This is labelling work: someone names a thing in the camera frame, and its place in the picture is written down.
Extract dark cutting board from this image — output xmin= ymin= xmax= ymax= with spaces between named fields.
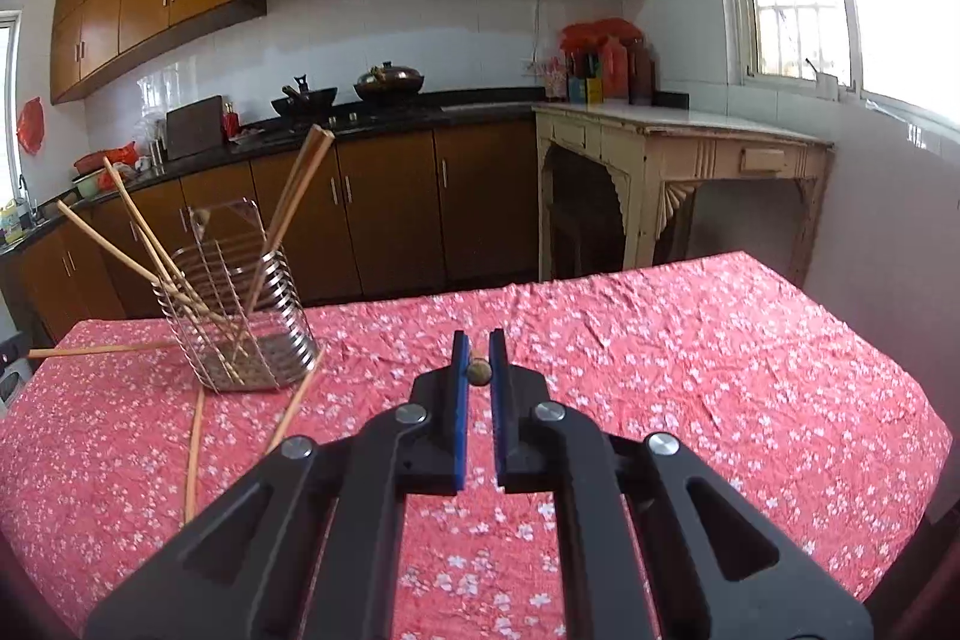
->
xmin=166 ymin=96 xmax=226 ymax=161

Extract chopstick pair upright in holder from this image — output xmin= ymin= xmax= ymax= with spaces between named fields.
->
xmin=229 ymin=125 xmax=334 ymax=357

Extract brown lower kitchen cabinets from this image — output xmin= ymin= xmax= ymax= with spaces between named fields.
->
xmin=2 ymin=107 xmax=539 ymax=346

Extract wire utensil holder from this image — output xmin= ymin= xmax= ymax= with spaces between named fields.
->
xmin=153 ymin=198 xmax=319 ymax=393

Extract cream wooden side table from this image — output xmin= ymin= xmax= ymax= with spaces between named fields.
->
xmin=534 ymin=101 xmax=835 ymax=287

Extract red floral tablecloth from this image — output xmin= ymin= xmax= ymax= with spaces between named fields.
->
xmin=2 ymin=253 xmax=952 ymax=629

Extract red plastic bag on wall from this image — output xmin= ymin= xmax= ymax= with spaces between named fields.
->
xmin=16 ymin=97 xmax=46 ymax=156

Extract red items on side table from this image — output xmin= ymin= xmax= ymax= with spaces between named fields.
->
xmin=540 ymin=18 xmax=658 ymax=106

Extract red bottle on counter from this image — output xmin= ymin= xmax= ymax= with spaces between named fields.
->
xmin=221 ymin=101 xmax=239 ymax=140

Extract black wok on stove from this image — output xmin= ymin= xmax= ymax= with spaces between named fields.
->
xmin=272 ymin=74 xmax=337 ymax=124

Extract lidded black pot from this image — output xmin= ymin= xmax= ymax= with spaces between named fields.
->
xmin=353 ymin=62 xmax=425 ymax=107

